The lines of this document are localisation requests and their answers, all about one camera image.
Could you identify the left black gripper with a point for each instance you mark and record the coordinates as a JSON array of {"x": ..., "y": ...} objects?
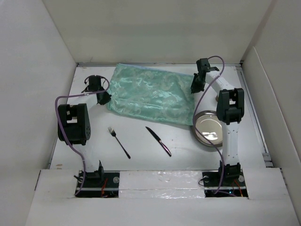
[{"x": 106, "y": 100}]

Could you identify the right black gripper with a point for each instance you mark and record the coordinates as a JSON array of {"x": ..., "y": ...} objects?
[{"x": 194, "y": 88}]

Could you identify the round plate with dark rim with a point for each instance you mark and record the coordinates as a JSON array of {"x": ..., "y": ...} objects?
[{"x": 210, "y": 127}]

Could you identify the green patterned cloth placemat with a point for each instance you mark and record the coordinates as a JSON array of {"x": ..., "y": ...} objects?
[{"x": 151, "y": 94}]

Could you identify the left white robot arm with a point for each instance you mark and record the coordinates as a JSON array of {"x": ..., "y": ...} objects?
[{"x": 72, "y": 114}]

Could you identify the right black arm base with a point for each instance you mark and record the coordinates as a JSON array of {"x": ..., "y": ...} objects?
[{"x": 231, "y": 187}]

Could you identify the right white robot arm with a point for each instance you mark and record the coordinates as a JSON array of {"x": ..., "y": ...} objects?
[{"x": 230, "y": 111}]

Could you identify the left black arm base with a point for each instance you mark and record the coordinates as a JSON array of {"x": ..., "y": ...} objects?
[{"x": 97, "y": 186}]

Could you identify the aluminium table edge rail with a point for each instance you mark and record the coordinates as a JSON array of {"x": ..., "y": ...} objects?
[{"x": 255, "y": 121}]

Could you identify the black handled table knife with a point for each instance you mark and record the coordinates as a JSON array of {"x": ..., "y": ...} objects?
[{"x": 158, "y": 139}]

